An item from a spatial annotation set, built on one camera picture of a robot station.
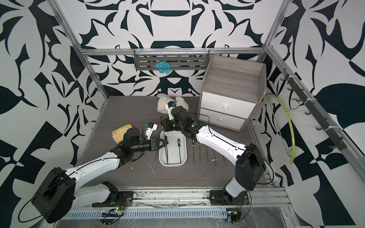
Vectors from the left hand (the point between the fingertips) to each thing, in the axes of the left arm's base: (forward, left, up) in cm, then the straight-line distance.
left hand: (167, 140), depth 77 cm
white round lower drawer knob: (+18, -33, -7) cm, 38 cm away
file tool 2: (+5, -6, -17) cm, 19 cm away
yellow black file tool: (-1, +9, -18) cm, 20 cm away
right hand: (+9, +3, +6) cm, 11 cm away
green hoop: (-12, -57, +9) cm, 59 cm away
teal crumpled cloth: (+43, +2, +18) cm, 47 cm away
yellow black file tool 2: (+5, -15, -17) cm, 23 cm away
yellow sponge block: (+13, +34, -14) cm, 38 cm away
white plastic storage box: (-1, -3, -17) cm, 18 cm away
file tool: (+8, +3, +6) cm, 10 cm away
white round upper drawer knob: (+16, -33, +6) cm, 37 cm away
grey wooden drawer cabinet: (+22, -36, +14) cm, 45 cm away
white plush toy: (+34, +5, -5) cm, 34 cm away
